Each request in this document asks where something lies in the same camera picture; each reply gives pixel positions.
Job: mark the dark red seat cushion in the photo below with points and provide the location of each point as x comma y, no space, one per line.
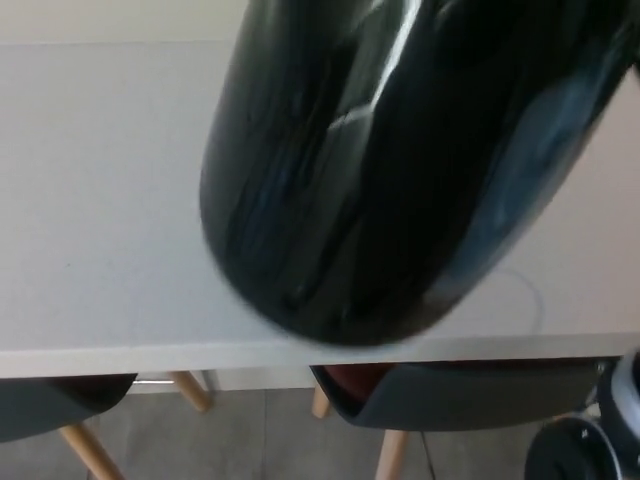
352,382

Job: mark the dark grey wooden-legged chair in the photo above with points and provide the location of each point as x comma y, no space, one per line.
50,405
475,395

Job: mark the white counter island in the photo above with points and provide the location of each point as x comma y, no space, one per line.
100,200

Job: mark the black electric kettle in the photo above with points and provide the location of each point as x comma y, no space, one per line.
400,175

